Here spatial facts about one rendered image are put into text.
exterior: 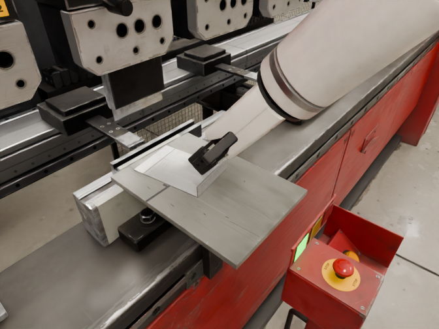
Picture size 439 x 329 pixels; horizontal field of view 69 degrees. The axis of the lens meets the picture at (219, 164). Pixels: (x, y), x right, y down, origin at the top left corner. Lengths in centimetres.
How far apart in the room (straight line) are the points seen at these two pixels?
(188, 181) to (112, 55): 21
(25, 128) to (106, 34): 40
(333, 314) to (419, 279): 116
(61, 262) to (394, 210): 183
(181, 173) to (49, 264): 27
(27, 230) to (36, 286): 145
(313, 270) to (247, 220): 27
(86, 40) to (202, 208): 26
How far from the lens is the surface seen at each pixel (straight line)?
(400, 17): 29
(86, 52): 44
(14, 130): 79
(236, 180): 52
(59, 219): 203
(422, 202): 226
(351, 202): 199
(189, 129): 65
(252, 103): 35
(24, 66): 41
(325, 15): 31
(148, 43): 49
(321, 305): 72
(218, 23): 59
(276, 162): 77
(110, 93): 52
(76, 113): 72
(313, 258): 72
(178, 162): 56
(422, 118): 268
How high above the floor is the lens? 133
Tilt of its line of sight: 37 degrees down
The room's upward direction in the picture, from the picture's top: straight up
